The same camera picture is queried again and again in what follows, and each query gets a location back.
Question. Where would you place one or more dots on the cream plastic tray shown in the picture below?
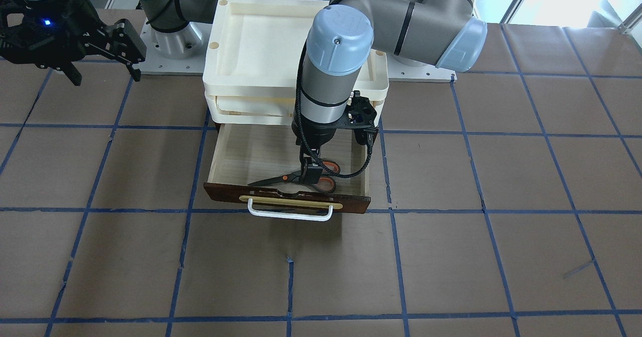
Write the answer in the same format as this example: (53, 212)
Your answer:
(254, 50)

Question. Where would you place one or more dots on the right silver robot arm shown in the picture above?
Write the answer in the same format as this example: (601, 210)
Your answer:
(171, 16)

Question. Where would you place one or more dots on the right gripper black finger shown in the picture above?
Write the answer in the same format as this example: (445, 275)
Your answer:
(121, 42)
(71, 72)

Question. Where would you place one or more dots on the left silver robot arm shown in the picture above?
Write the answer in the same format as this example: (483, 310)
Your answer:
(442, 33)

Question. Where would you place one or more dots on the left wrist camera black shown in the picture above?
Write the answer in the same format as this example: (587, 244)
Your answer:
(361, 117)

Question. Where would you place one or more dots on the wooden drawer with white handle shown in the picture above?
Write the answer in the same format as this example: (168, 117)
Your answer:
(253, 165)

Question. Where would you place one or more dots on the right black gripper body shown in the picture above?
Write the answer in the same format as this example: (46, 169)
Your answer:
(75, 28)

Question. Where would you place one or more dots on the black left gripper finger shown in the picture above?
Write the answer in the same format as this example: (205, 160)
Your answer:
(311, 171)

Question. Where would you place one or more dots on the dark brown wooden cabinet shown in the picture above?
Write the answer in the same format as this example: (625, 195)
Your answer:
(344, 122)

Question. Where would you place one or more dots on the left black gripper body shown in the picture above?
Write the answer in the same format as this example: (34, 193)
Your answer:
(319, 135)

